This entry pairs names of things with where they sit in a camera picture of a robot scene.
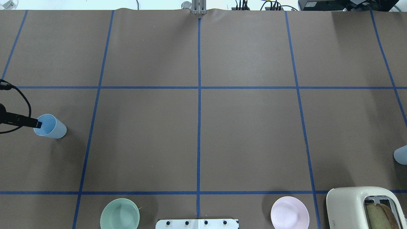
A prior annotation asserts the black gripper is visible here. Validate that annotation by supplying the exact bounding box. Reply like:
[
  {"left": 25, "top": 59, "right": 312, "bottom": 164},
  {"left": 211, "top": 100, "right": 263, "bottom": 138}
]
[{"left": 0, "top": 103, "right": 42, "bottom": 128}]

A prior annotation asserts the light blue cup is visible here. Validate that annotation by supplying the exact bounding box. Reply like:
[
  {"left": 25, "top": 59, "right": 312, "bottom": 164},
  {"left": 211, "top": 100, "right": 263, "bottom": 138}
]
[
  {"left": 393, "top": 145, "right": 407, "bottom": 165},
  {"left": 33, "top": 114, "right": 67, "bottom": 139}
]

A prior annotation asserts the green bowl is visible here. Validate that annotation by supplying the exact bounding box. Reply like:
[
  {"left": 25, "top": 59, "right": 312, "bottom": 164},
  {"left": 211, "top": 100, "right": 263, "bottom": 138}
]
[{"left": 100, "top": 198, "right": 141, "bottom": 229}]

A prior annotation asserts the small metal tin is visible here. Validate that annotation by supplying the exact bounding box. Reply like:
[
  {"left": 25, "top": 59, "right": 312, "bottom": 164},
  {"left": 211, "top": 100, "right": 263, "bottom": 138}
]
[{"left": 181, "top": 1, "right": 192, "bottom": 9}]

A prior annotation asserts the pink bowl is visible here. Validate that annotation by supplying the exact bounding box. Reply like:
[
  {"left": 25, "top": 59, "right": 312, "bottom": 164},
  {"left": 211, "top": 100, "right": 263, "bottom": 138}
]
[{"left": 270, "top": 197, "right": 310, "bottom": 229}]

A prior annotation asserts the cream toaster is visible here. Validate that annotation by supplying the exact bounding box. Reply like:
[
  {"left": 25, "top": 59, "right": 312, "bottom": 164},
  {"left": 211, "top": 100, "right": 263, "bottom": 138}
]
[{"left": 326, "top": 186, "right": 406, "bottom": 229}]

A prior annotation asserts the bread slice in toaster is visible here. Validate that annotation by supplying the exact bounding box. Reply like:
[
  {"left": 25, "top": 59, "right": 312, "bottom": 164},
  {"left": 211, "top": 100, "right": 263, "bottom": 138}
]
[{"left": 365, "top": 203, "right": 399, "bottom": 229}]

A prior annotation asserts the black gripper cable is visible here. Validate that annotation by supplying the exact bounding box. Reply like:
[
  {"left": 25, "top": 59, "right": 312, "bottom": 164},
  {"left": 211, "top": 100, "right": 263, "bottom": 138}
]
[{"left": 0, "top": 80, "right": 32, "bottom": 134}]

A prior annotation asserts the aluminium frame post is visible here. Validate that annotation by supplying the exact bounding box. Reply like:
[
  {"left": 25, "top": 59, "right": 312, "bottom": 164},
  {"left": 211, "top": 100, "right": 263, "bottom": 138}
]
[{"left": 191, "top": 0, "right": 207, "bottom": 15}]

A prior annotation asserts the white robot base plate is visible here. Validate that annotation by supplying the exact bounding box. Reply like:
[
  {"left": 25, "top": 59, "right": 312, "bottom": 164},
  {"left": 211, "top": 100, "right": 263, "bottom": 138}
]
[{"left": 155, "top": 219, "right": 239, "bottom": 229}]

